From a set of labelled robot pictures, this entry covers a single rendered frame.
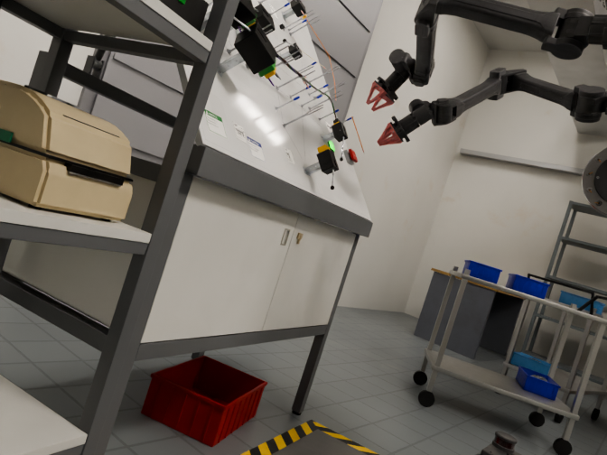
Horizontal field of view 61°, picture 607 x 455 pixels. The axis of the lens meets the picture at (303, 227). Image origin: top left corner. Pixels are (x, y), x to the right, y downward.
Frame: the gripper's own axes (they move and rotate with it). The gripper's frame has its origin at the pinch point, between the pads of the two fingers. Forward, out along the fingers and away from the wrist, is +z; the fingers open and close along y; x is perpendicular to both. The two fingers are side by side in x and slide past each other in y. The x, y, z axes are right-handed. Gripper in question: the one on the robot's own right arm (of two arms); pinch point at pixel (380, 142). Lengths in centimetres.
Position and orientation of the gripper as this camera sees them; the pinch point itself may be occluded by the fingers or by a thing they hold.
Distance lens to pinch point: 187.7
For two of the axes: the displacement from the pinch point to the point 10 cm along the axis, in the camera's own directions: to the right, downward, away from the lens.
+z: -8.2, 5.1, 2.7
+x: 3.5, 8.1, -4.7
